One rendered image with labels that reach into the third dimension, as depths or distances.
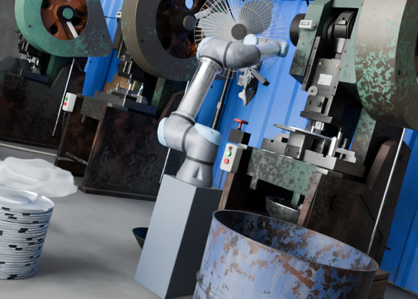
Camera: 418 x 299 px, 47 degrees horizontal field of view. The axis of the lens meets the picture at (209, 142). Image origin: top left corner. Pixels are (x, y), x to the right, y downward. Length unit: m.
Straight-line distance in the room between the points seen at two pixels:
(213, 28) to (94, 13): 2.18
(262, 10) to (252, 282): 2.31
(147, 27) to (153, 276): 1.85
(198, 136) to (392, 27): 0.87
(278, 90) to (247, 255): 3.20
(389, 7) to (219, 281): 1.35
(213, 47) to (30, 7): 2.90
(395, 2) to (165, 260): 1.34
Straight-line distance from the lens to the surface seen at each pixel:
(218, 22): 3.18
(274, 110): 4.17
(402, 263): 3.49
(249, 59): 2.11
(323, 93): 2.49
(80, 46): 5.05
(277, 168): 2.36
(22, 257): 1.82
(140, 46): 3.30
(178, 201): 1.90
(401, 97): 2.15
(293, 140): 2.41
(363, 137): 2.62
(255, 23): 3.08
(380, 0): 2.12
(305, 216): 2.18
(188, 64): 3.54
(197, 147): 1.91
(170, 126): 1.98
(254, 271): 1.07
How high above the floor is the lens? 0.69
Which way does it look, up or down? 2 degrees down
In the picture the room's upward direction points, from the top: 16 degrees clockwise
